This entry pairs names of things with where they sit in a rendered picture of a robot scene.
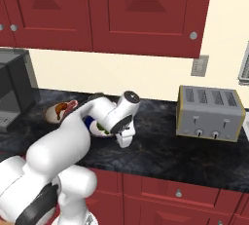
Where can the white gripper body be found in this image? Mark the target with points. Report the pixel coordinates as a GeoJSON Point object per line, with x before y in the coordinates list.
{"type": "Point", "coordinates": [127, 139]}

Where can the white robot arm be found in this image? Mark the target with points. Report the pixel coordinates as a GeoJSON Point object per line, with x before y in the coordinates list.
{"type": "Point", "coordinates": [61, 144]}

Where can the green cucumber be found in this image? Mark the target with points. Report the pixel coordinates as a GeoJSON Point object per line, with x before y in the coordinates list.
{"type": "Point", "coordinates": [103, 129]}

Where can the blue and white bowl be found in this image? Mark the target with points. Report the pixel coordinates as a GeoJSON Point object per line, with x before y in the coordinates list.
{"type": "Point", "coordinates": [96, 132]}

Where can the red raw steak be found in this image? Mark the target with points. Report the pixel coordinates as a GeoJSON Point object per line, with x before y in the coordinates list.
{"type": "Point", "coordinates": [70, 106]}

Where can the brown chicken drumstick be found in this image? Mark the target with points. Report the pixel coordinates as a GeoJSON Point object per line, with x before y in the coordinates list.
{"type": "Point", "coordinates": [59, 108]}

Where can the white bowl with meat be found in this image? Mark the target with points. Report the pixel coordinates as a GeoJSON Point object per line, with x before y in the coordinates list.
{"type": "Point", "coordinates": [51, 113]}

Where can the red drawer front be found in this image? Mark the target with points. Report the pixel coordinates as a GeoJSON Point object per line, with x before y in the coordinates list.
{"type": "Point", "coordinates": [108, 180]}
{"type": "Point", "coordinates": [181, 190]}

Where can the red base cupboard door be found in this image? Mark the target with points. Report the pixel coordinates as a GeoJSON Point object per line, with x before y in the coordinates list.
{"type": "Point", "coordinates": [107, 207]}
{"type": "Point", "coordinates": [162, 212]}

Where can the round silver drawer knob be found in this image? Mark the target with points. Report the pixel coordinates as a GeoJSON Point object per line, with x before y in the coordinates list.
{"type": "Point", "coordinates": [178, 193]}

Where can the grey four-slot toaster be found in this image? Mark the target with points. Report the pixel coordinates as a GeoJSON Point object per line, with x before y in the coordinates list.
{"type": "Point", "coordinates": [209, 115]}

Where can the round silver cupboard knob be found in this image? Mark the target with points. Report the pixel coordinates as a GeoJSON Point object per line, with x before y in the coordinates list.
{"type": "Point", "coordinates": [193, 35]}
{"type": "Point", "coordinates": [220, 223]}
{"type": "Point", "coordinates": [13, 27]}
{"type": "Point", "coordinates": [1, 27]}

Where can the grey countertop appliance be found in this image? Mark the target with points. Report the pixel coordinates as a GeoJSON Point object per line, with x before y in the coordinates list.
{"type": "Point", "coordinates": [16, 86]}

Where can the white window blind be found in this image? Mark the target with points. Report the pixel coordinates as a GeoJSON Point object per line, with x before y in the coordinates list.
{"type": "Point", "coordinates": [244, 66]}

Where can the grey wall outlet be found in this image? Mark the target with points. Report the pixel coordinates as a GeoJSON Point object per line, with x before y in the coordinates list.
{"type": "Point", "coordinates": [199, 66]}

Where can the red wall cupboard door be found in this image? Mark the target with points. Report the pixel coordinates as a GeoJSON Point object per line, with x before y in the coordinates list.
{"type": "Point", "coordinates": [146, 11]}
{"type": "Point", "coordinates": [52, 11]}
{"type": "Point", "coordinates": [5, 8]}

